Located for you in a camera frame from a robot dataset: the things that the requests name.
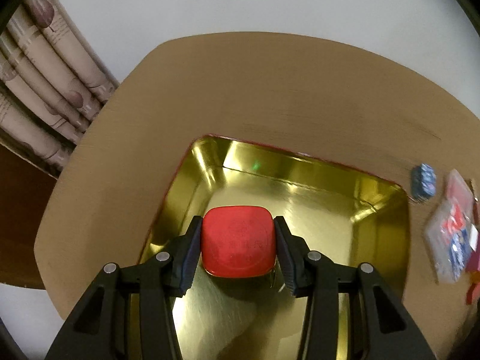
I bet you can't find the blue red card box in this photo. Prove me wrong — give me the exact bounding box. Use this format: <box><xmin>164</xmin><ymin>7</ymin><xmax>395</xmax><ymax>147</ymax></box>
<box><xmin>424</xmin><ymin>199</ymin><xmax>473</xmax><ymax>284</ymax></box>

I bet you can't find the red square box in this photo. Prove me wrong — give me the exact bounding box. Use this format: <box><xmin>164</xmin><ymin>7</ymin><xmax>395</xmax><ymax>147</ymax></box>
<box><xmin>201</xmin><ymin>205</ymin><xmax>276</xmax><ymax>279</ymax></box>

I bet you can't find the pink sticky note block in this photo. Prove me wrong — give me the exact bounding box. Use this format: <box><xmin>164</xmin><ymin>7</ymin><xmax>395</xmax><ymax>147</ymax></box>
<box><xmin>465</xmin><ymin>250</ymin><xmax>480</xmax><ymax>305</ymax></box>

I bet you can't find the red gold-lined tin box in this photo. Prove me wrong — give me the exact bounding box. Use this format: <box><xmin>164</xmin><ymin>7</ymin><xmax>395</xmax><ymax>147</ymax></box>
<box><xmin>143</xmin><ymin>136</ymin><xmax>410</xmax><ymax>359</ymax></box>

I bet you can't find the clear case with pink card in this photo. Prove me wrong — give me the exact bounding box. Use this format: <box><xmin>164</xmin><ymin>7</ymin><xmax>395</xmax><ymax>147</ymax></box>
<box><xmin>445</xmin><ymin>169</ymin><xmax>474</xmax><ymax>219</ymax></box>

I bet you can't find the brown wooden furniture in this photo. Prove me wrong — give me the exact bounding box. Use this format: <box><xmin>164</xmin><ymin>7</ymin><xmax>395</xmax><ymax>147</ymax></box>
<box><xmin>0</xmin><ymin>147</ymin><xmax>55</xmax><ymax>289</ymax></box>

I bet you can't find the tan table cloth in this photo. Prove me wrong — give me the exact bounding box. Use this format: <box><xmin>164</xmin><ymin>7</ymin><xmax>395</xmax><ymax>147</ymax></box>
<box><xmin>33</xmin><ymin>31</ymin><xmax>480</xmax><ymax>360</ymax></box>

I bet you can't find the patterned beige curtain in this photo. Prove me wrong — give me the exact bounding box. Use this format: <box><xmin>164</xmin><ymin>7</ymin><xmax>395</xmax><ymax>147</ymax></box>
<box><xmin>1</xmin><ymin>0</ymin><xmax>116</xmax><ymax>177</ymax></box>

